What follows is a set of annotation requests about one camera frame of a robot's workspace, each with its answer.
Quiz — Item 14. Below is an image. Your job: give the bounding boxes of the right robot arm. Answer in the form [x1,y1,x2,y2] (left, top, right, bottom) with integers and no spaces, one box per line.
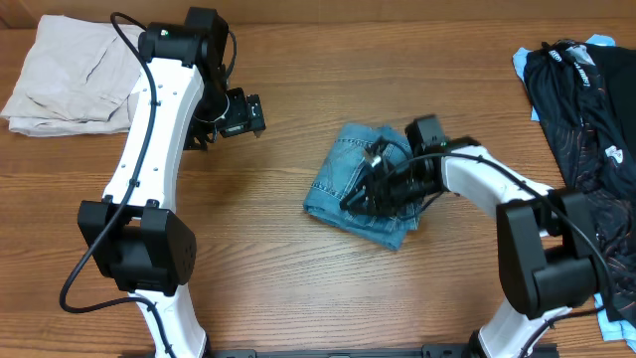
[340,115,607,358]

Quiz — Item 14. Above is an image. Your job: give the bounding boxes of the light blue denim jeans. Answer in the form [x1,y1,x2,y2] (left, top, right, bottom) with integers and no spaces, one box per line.
[303,123,419,251]

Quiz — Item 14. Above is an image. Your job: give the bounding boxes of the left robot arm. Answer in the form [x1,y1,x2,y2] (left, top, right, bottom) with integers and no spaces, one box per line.
[78,7,266,357]

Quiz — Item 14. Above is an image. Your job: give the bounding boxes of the black patterned garment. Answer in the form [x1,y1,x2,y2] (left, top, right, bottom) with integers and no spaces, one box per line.
[522,39,636,324]

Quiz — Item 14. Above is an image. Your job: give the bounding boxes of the folded beige trousers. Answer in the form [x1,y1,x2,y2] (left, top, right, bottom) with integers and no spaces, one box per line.
[1,15,141,137]

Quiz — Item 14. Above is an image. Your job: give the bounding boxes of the light blue garment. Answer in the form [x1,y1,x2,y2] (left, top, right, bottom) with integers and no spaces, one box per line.
[512,33,636,344]

